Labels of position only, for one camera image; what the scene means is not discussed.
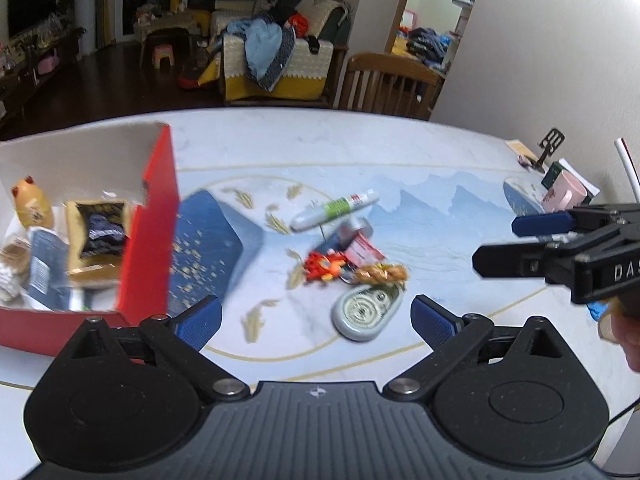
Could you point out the person's right hand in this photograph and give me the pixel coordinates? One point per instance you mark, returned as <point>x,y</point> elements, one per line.
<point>632,340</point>

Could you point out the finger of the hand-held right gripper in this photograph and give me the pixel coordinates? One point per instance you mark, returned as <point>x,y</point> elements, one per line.
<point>510,261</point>
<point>542,224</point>

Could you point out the wooden chair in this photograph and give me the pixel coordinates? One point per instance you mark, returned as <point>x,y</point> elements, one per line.
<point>390,62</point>

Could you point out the white rod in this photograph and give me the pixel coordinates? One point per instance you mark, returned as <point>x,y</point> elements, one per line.
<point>627,160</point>

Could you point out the dark green box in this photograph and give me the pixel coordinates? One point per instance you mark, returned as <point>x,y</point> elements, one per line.
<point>552,175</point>

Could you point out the pile of blue clothes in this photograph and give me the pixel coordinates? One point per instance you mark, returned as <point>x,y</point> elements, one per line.
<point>262,45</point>

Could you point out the pink stool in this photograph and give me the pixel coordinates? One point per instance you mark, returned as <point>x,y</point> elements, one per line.
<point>163,55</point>

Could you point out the brown paper packet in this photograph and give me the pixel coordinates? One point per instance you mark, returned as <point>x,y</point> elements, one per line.
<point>520,147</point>

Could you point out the small dark trinket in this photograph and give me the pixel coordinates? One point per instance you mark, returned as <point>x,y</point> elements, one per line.
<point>526,161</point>

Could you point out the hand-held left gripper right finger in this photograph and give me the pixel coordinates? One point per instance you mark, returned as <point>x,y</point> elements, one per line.
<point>432,322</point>

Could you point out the pink mug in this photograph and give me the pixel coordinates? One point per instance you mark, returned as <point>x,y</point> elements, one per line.
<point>565,192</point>

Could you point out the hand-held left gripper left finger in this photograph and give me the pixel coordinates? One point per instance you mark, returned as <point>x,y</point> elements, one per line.
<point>200,322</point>

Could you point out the bed with clothes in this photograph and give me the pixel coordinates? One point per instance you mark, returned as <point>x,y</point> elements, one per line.
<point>422,42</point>

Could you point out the small red white packet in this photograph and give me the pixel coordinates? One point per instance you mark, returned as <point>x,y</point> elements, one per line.
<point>362,251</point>

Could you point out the pink bag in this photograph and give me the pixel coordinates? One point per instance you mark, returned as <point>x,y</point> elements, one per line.
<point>47,65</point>

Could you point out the blue printed table mat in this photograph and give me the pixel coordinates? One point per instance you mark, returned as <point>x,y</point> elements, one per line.
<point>440,220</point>

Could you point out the pale green tape dispenser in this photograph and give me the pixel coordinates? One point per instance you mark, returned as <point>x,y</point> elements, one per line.
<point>365,312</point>

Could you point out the twisted snack packet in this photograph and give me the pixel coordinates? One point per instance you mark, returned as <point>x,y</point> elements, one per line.
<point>380,274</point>

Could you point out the dark wooden television cabinet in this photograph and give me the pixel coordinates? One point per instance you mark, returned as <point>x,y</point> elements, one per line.
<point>30,85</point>

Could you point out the black television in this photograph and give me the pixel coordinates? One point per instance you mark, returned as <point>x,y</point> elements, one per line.
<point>32,2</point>

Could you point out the blue rubber gloves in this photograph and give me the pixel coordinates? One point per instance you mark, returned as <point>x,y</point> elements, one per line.
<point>596,311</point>

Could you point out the black phone stand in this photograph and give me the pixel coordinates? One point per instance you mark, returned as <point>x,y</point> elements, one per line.
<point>552,137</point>

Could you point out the red cardboard box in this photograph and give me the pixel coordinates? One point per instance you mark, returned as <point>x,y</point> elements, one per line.
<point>150,240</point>

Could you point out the red robot vacuum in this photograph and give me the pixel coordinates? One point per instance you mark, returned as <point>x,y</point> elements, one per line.
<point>190,80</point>

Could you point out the marker pen with green label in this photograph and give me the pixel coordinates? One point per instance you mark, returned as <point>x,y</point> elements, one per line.
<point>335,208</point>

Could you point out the dark snack packet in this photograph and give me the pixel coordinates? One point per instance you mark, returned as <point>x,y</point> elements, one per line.
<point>102,230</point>

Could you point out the sofa with cream cover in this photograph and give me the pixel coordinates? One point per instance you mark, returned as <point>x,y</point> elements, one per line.
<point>305,60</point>

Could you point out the grey yellow curtain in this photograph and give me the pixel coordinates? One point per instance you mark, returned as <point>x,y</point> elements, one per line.
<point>110,5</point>

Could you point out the orange toy figure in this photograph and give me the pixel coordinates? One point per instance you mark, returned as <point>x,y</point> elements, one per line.
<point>322,266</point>

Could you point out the white standing air conditioner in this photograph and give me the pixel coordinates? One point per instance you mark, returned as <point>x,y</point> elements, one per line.
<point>91,10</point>

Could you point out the coffee table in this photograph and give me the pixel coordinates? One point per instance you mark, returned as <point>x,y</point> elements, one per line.
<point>165,22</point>

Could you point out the white paper sheet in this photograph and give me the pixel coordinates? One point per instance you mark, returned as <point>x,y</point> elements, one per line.
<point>575,167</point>

